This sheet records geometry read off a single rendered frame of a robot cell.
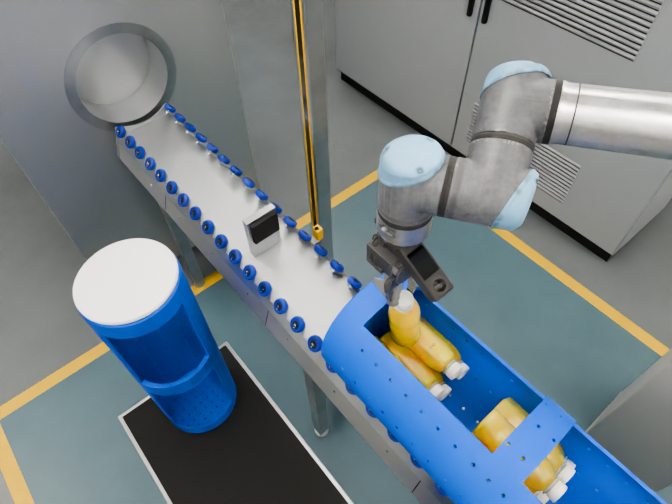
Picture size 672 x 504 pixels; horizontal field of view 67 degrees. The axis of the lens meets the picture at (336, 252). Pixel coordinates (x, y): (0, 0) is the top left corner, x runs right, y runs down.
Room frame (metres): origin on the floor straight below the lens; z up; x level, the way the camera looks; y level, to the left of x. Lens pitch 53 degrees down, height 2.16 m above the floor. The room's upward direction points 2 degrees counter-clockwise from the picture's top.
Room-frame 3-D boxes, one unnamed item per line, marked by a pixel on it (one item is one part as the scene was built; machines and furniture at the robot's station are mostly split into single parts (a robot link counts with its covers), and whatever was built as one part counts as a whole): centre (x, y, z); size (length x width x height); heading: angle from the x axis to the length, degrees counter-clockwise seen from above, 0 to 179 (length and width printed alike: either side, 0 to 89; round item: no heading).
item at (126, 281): (0.78, 0.57, 1.03); 0.28 x 0.28 x 0.01
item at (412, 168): (0.53, -0.11, 1.61); 0.10 x 0.09 x 0.12; 71
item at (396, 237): (0.53, -0.11, 1.53); 0.10 x 0.09 x 0.05; 129
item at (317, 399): (0.68, 0.09, 0.31); 0.06 x 0.06 x 0.63; 39
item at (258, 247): (0.94, 0.21, 1.00); 0.10 x 0.04 x 0.15; 129
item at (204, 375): (0.78, 0.57, 0.59); 0.28 x 0.28 x 0.88
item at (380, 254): (0.54, -0.11, 1.44); 0.09 x 0.08 x 0.12; 39
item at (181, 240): (1.44, 0.70, 0.31); 0.06 x 0.06 x 0.63; 39
